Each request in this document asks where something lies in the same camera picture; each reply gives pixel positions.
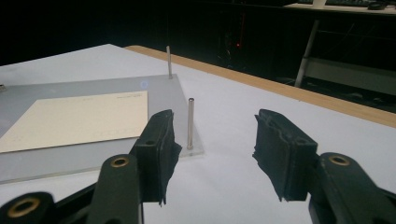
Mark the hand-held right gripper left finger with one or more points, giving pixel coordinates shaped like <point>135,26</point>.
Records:
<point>155,155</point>

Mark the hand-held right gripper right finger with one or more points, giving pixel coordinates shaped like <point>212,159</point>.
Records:
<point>286,155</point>

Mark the cream flat board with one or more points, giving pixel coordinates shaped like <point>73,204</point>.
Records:
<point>77,121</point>

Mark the white panel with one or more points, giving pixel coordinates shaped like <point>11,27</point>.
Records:
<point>351,76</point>

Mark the white metal stand pole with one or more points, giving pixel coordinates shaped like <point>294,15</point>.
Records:
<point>306,53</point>

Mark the white cup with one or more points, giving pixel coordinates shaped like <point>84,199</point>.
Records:
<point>319,3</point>

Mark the light wooden desk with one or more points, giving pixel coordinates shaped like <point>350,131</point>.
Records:
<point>342,9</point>

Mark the dark keyboard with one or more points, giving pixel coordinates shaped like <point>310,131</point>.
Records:
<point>342,2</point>

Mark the black computer mouse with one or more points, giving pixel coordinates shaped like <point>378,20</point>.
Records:
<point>377,5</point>

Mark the thin metal post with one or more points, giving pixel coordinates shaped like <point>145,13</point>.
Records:
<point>190,124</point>
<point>169,62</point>

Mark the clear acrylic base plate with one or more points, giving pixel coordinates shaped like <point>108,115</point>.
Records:
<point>93,160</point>

